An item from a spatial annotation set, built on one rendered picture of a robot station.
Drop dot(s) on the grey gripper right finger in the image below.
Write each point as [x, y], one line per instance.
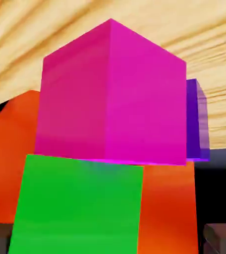
[221, 240]

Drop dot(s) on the small green cube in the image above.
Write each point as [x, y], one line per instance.
[77, 206]

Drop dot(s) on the small purple cube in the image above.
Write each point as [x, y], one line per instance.
[194, 123]

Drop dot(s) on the small magenta cube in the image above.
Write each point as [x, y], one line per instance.
[113, 95]

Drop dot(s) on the large orange box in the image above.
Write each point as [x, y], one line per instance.
[168, 210]

